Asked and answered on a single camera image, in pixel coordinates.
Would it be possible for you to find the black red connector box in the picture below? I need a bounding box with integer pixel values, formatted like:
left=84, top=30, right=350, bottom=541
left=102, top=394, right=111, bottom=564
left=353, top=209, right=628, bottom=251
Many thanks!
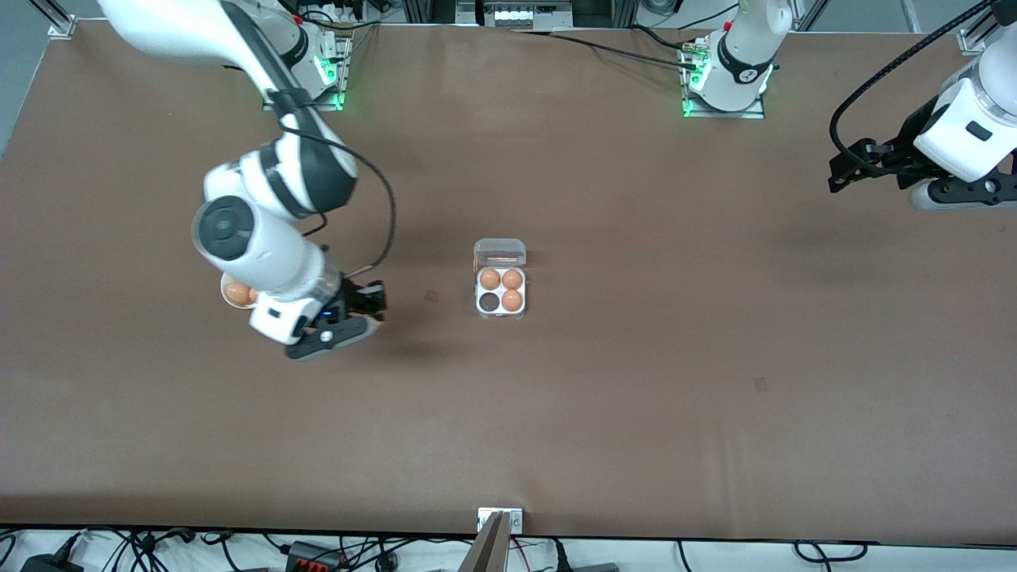
left=288, top=541, right=350, bottom=572

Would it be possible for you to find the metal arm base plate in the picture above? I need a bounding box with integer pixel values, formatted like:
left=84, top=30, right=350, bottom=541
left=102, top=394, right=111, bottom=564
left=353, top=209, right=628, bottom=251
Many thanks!
left=681, top=36, right=767, bottom=120
left=262, top=36, right=346, bottom=112

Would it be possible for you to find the clear plastic egg box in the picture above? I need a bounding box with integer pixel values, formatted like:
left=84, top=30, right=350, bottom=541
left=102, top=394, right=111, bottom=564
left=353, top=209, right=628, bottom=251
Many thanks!
left=474, top=238, right=528, bottom=320

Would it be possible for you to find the black power adapter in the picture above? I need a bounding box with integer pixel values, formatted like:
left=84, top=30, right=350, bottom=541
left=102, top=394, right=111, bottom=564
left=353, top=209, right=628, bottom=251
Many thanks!
left=20, top=552, right=85, bottom=572

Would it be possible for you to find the short black table cable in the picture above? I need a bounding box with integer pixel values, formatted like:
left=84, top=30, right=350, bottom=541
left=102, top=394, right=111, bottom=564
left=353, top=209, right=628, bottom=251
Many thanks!
left=632, top=24, right=694, bottom=53

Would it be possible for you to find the long black table cable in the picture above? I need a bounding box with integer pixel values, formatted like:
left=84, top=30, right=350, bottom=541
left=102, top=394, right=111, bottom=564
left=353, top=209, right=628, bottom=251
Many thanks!
left=508, top=29, right=700, bottom=68

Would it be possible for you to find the white round bowl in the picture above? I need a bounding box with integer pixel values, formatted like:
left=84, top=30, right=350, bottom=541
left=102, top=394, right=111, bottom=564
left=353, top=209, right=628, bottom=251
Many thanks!
left=220, top=272, right=260, bottom=310

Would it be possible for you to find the grey power strip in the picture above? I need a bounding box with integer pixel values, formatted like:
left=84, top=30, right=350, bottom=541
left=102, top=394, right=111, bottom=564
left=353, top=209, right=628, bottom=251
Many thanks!
left=457, top=0, right=574, bottom=31

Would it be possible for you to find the aluminium frame profile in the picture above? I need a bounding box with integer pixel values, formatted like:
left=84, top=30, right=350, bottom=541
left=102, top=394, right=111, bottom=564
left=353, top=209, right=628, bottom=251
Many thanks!
left=32, top=0, right=78, bottom=39
left=957, top=0, right=1000, bottom=55

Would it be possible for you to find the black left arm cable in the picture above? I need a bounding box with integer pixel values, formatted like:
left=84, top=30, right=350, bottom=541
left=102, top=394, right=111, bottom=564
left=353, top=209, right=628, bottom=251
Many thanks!
left=829, top=0, right=998, bottom=172

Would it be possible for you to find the metal table edge bracket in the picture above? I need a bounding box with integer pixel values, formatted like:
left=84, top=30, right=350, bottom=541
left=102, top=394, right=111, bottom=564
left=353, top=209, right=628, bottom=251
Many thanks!
left=478, top=508, right=524, bottom=535

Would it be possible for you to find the grey metal bar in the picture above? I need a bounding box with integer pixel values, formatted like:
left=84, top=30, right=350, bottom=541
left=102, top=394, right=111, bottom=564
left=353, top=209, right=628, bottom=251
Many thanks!
left=457, top=511, right=512, bottom=572

